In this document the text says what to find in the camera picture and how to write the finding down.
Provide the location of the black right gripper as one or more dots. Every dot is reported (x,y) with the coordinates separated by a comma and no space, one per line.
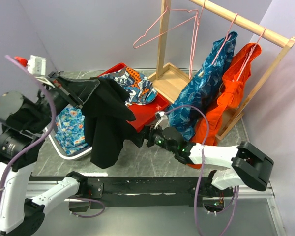
(150,133)

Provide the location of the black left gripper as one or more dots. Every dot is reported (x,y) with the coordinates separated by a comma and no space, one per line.
(75,92)

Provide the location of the black shorts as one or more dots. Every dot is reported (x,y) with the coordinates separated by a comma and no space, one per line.
(106,122)

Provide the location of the pink wire hanger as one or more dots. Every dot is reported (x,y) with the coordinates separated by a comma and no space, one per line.
(194,38)
(162,19)

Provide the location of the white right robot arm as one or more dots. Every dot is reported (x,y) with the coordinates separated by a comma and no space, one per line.
(243,164)

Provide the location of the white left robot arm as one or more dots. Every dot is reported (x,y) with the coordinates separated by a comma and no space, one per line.
(25,126)

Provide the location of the blue floral shorts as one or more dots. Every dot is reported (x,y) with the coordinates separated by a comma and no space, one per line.
(70,130)

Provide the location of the orange blue patterned shorts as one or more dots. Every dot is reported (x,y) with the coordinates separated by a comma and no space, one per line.
(140,89)

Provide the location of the blue leaf print shorts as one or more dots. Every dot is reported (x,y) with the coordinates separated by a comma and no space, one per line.
(203,88)

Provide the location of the pink hanger under orange shorts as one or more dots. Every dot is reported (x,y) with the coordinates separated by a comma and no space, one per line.
(249,54)

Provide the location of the pink hanger under blue shorts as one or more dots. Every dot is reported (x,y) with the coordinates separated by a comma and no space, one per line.
(226,37)

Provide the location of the red plastic tray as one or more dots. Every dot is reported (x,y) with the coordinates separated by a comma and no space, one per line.
(144,114)

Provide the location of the white plastic basket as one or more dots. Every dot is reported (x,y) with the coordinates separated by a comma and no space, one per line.
(60,150)

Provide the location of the wooden clothes rack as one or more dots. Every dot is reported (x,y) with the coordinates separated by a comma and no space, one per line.
(169,80)

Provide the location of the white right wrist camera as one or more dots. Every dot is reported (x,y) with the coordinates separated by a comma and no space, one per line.
(161,118)

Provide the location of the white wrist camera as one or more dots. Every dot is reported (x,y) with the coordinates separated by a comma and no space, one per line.
(35,65)
(161,118)

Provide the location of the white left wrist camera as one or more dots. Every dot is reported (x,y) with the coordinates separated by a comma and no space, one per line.
(35,65)

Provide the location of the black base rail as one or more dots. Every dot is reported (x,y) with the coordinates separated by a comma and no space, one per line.
(141,191)

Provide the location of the empty pink wire hanger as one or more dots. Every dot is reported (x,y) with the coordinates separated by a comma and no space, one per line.
(162,19)

